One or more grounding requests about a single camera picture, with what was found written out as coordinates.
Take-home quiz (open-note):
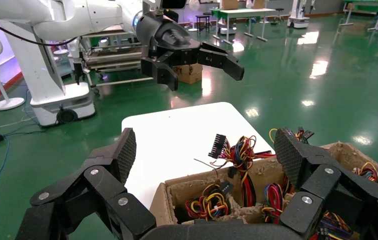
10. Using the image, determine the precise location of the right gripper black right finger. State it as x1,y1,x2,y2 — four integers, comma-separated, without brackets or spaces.
274,127,378,240

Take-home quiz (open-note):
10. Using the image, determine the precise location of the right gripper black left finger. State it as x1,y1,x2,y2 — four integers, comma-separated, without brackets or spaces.
15,127,156,240

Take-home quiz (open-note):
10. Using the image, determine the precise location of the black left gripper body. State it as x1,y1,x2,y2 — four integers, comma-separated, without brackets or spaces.
135,11,202,67

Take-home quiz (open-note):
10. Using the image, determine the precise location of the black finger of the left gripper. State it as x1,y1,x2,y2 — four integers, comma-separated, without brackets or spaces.
140,49,179,93
197,41,245,82

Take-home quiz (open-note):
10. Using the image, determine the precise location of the small brown cardboard carton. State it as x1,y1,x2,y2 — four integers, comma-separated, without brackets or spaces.
174,63,204,85

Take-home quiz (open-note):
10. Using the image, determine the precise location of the black stool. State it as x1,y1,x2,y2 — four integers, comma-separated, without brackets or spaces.
195,13,212,33

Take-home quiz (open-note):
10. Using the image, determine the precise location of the metal shelf cart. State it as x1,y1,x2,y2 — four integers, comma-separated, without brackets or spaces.
76,28,155,95

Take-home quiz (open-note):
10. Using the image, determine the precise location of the green top table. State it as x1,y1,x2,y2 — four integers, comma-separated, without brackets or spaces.
210,7,277,46
339,0,378,32

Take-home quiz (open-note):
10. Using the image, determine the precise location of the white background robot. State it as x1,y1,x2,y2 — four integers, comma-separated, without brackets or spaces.
288,0,311,30

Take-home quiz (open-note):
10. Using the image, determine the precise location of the brown cardboard divider box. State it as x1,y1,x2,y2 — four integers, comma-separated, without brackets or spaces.
149,141,378,240

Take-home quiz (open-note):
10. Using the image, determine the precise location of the white robot body column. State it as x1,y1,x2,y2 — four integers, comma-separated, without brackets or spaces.
5,19,97,128

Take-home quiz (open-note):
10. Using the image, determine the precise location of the power supply with coloured cables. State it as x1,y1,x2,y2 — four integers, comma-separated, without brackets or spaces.
184,181,234,222
268,126,315,143
316,211,353,240

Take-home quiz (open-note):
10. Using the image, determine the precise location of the wire bundle top-middle cell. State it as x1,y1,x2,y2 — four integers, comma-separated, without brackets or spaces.
352,161,378,186

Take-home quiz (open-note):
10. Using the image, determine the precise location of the wire bundle centre cell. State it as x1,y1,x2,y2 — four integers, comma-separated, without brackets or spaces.
261,175,292,225

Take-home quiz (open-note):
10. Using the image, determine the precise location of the wire bundle on box edge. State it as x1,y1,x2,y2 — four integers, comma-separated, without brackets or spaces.
193,134,277,209

